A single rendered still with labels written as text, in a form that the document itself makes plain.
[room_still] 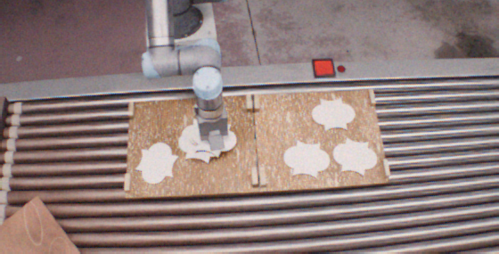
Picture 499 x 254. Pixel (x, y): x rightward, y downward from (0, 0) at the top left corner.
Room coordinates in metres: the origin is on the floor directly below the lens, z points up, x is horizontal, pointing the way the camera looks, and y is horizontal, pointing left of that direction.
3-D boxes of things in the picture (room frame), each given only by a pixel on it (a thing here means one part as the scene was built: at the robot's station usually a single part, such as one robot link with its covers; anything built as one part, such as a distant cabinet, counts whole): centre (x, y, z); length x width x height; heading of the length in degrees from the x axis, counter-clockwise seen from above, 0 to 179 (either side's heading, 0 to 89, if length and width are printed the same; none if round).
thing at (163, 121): (0.79, 0.18, 0.93); 0.41 x 0.35 x 0.02; 94
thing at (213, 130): (0.77, 0.10, 1.08); 0.12 x 0.09 x 0.16; 14
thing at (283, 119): (0.81, -0.23, 0.93); 0.41 x 0.35 x 0.02; 93
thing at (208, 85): (0.80, 0.11, 1.23); 0.09 x 0.08 x 0.11; 4
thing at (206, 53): (0.89, 0.13, 1.23); 0.11 x 0.11 x 0.08; 4
